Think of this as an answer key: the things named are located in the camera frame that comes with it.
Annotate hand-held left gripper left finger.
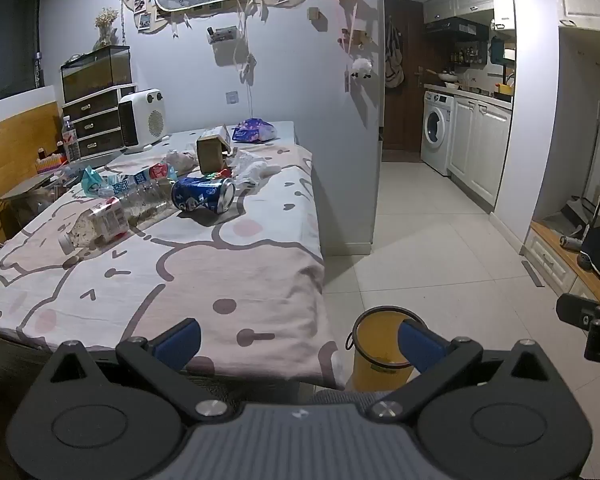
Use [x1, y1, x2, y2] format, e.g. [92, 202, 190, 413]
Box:
[40, 317, 238, 423]

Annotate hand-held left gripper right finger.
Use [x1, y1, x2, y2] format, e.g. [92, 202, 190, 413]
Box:
[367, 319, 563, 422]

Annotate yellow trash bin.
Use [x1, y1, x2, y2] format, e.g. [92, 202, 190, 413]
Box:
[349, 306, 431, 394]

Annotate white plastic bag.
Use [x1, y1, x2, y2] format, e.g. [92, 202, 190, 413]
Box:
[164, 149, 199, 172]

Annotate white tissue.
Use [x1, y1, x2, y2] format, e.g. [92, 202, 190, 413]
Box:
[232, 151, 284, 189]

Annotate cardboard box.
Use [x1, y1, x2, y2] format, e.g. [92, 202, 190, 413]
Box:
[196, 127, 234, 175]

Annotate low wooden bench cabinet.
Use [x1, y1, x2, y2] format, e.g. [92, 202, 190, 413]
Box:
[522, 219, 600, 307]

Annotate clear plastic bottle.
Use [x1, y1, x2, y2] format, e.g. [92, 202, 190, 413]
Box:
[58, 182, 178, 256]

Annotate blue soda can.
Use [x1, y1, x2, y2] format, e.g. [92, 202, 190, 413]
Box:
[171, 176, 237, 214]

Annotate crushed blue label bottle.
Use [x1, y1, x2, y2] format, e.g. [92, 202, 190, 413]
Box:
[97, 162, 178, 197]

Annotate teal packet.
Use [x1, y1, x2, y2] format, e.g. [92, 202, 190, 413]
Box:
[80, 166, 107, 197]

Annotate white lower kitchen cabinet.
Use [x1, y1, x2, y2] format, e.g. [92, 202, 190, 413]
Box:
[447, 94, 514, 207]

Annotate grey laptop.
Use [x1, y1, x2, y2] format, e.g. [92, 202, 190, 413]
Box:
[0, 174, 67, 202]

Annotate white washing machine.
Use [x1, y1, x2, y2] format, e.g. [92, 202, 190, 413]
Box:
[421, 90, 455, 176]

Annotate colourful small box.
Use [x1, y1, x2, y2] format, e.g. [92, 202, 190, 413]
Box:
[36, 147, 69, 175]

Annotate purple tissue pack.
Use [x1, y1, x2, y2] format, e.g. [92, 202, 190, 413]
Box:
[231, 118, 277, 143]

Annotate white fan heater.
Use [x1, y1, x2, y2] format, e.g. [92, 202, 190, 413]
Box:
[118, 88, 170, 154]

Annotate upright water bottle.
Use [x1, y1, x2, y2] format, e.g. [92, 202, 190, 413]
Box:
[61, 116, 81, 163]

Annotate dark drawer cabinet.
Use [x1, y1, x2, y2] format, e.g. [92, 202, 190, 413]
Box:
[61, 85, 137, 162]

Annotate brown wooden door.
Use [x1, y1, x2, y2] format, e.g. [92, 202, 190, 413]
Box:
[383, 0, 427, 151]

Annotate glass tank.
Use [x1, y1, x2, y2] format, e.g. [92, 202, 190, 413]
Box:
[60, 45, 133, 104]

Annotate white plush sheep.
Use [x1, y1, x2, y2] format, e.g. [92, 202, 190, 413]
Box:
[349, 57, 374, 81]

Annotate hanging bags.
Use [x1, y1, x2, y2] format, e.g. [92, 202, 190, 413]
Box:
[384, 16, 406, 89]

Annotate black range hood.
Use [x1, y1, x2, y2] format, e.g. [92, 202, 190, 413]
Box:
[424, 17, 491, 42]

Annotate vase with dried flowers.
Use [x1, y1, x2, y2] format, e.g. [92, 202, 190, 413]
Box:
[94, 7, 120, 51]

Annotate dark window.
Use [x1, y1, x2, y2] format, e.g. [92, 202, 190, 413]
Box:
[0, 0, 44, 107]

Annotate wall-mounted holder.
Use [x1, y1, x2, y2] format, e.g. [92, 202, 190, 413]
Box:
[207, 26, 239, 45]

